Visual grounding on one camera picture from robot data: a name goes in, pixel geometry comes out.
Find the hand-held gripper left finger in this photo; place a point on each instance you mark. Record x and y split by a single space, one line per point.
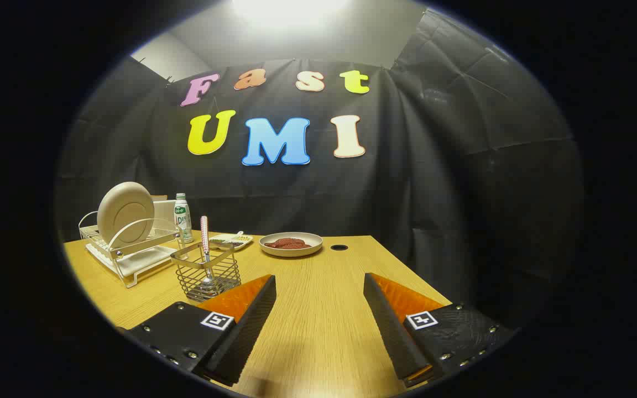
246 331

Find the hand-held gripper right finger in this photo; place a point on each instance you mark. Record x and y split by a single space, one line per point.
393 331

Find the beige plate with meat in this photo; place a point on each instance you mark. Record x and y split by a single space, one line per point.
296 252

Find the white divided tray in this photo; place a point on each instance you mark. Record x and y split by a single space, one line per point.
230 241

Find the red meat piece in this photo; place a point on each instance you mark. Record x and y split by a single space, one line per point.
301 244
280 243

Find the white bottle with green label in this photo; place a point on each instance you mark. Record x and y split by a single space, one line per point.
182 215

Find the black backdrop cloth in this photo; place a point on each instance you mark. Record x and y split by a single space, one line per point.
434 193

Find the white toaster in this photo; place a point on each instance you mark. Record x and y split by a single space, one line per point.
163 213

